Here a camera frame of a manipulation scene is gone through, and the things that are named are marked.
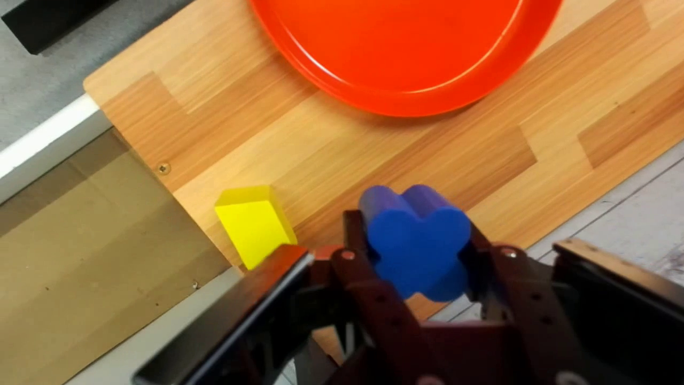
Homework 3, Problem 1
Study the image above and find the orange plate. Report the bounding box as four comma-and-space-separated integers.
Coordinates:
251, 0, 565, 119

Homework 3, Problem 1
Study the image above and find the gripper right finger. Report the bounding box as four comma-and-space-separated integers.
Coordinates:
461, 229, 591, 385

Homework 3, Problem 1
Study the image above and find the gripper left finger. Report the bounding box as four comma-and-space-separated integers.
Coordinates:
331, 209, 455, 385

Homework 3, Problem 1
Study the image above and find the blue block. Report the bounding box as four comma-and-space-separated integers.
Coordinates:
360, 185, 473, 301

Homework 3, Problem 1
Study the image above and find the yellow block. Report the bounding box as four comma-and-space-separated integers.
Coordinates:
214, 187, 296, 270

